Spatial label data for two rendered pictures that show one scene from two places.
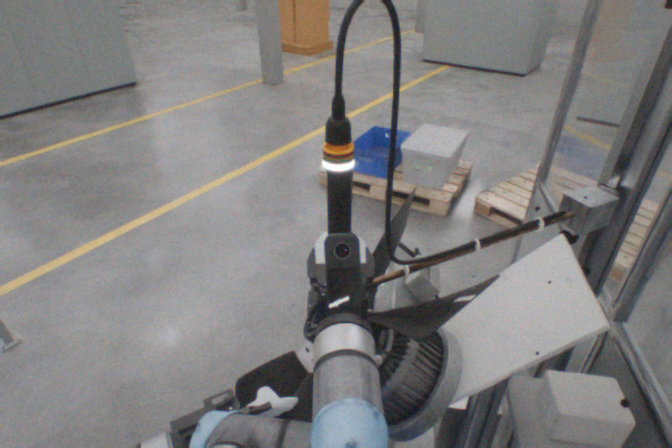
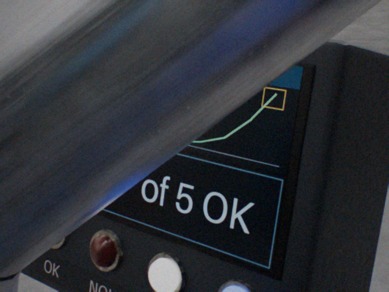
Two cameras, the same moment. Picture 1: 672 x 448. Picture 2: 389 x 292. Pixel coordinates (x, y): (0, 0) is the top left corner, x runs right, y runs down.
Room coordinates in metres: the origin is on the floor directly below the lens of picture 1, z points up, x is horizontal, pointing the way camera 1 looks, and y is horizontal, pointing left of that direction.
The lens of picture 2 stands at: (-0.03, 0.55, 1.30)
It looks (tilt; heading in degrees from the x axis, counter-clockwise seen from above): 20 degrees down; 29
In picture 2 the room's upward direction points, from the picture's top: 2 degrees counter-clockwise
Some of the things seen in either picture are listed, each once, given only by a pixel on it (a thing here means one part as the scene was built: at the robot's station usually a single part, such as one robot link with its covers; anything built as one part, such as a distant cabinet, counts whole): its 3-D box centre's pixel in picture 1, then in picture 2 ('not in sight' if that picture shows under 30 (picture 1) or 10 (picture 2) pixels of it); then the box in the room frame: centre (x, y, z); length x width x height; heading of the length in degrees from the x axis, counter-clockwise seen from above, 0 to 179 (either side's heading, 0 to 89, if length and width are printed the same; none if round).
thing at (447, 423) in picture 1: (465, 418); not in sight; (0.72, -0.37, 0.73); 0.15 x 0.09 x 0.22; 82
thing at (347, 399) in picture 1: (348, 417); not in sight; (0.27, -0.01, 1.46); 0.11 x 0.08 x 0.09; 2
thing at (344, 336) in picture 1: (347, 354); not in sight; (0.35, -0.01, 1.47); 0.08 x 0.05 x 0.08; 92
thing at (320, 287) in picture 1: (342, 310); not in sight; (0.43, -0.01, 1.46); 0.12 x 0.08 x 0.09; 2
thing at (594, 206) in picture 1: (588, 208); not in sight; (0.83, -0.56, 1.37); 0.10 x 0.07 x 0.09; 117
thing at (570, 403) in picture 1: (579, 402); not in sight; (0.65, -0.60, 0.92); 0.17 x 0.16 x 0.11; 82
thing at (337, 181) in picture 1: (338, 226); not in sight; (0.55, 0.00, 1.51); 0.03 x 0.03 x 0.21
